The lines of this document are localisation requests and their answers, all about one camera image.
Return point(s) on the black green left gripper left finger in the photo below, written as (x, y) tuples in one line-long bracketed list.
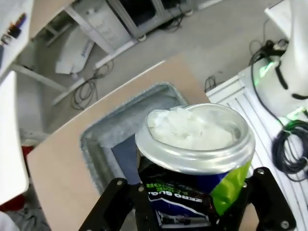
[(113, 204)]

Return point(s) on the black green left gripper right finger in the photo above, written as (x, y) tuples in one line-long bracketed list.
[(267, 202)]

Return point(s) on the crushed black blue drink can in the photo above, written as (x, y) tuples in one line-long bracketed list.
[(195, 158)]

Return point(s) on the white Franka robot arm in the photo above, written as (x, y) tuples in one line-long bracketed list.
[(291, 60)]

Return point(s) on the grey fabric basket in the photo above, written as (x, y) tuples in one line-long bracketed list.
[(113, 134)]

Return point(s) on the white aluminium mounting platform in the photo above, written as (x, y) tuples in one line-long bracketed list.
[(231, 96)]

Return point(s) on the white curved panel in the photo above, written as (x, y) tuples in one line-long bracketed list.
[(74, 55)]

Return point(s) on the grey metal cabinet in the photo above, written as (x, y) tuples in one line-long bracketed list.
[(149, 14)]

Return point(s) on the white board with pens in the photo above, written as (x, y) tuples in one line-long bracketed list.
[(12, 31)]

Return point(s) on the white desk frame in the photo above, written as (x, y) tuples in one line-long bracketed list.
[(79, 21)]

